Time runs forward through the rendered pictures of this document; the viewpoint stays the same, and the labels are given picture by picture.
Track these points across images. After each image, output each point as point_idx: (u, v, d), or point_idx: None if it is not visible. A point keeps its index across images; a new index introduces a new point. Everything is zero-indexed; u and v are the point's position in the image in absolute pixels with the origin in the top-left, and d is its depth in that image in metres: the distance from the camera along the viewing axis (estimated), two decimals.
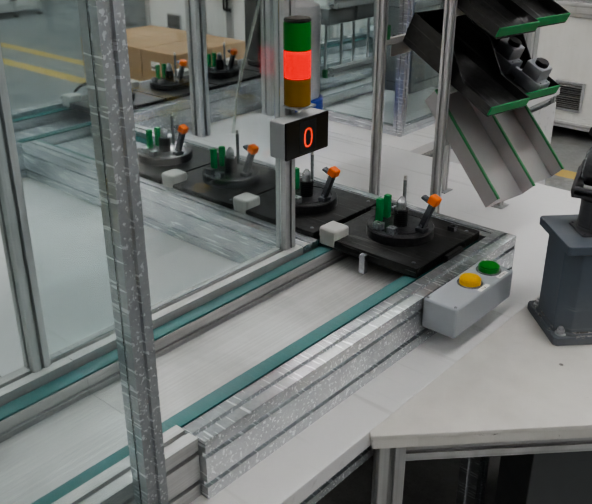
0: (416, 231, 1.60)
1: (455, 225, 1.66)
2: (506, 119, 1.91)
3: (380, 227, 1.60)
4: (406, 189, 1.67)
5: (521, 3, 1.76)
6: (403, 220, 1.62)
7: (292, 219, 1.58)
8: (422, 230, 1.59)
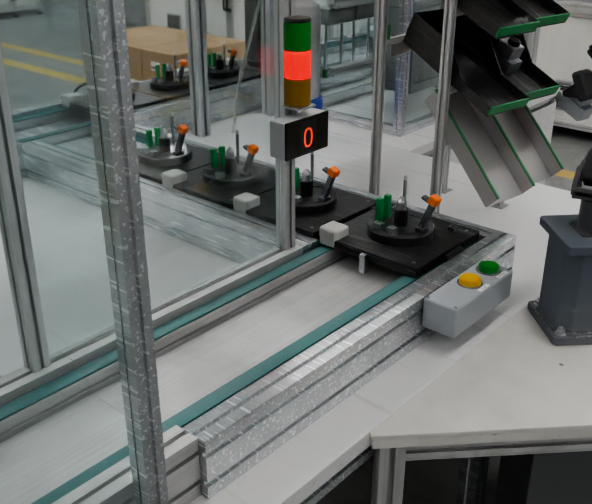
0: (416, 231, 1.60)
1: (455, 225, 1.66)
2: (506, 119, 1.91)
3: (380, 227, 1.60)
4: (406, 189, 1.67)
5: (521, 3, 1.76)
6: (403, 220, 1.62)
7: (292, 219, 1.58)
8: (422, 230, 1.59)
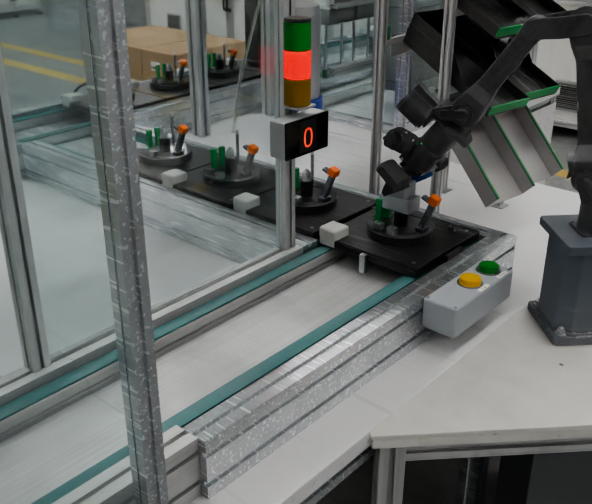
0: (416, 231, 1.60)
1: (455, 225, 1.66)
2: (506, 119, 1.91)
3: (380, 227, 1.60)
4: None
5: (521, 3, 1.76)
6: (403, 220, 1.62)
7: (292, 219, 1.58)
8: (422, 230, 1.59)
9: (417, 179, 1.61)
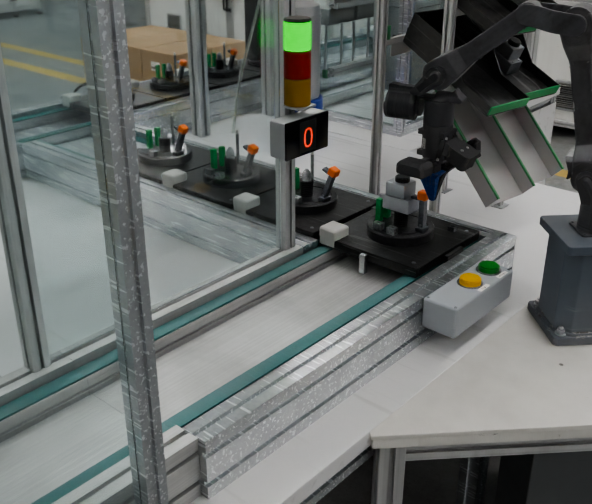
0: (416, 231, 1.60)
1: (455, 225, 1.66)
2: (506, 119, 1.91)
3: (380, 227, 1.60)
4: None
5: (521, 3, 1.76)
6: (403, 220, 1.62)
7: (292, 219, 1.58)
8: (422, 230, 1.59)
9: None
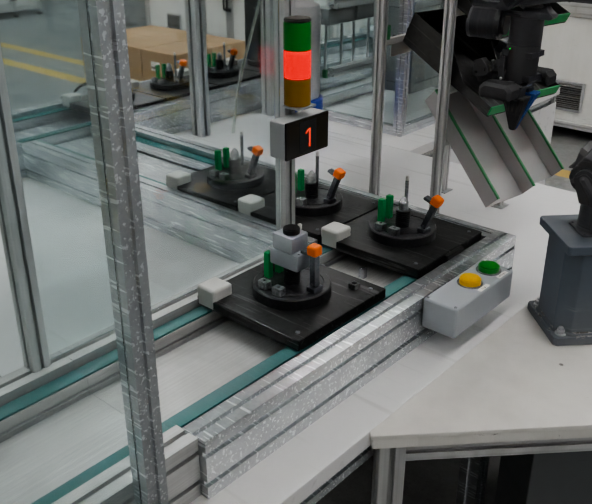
0: (308, 291, 1.37)
1: (357, 282, 1.43)
2: (506, 119, 1.91)
3: (266, 286, 1.37)
4: None
5: None
6: (294, 277, 1.39)
7: (292, 219, 1.58)
8: (314, 290, 1.36)
9: (527, 102, 1.43)
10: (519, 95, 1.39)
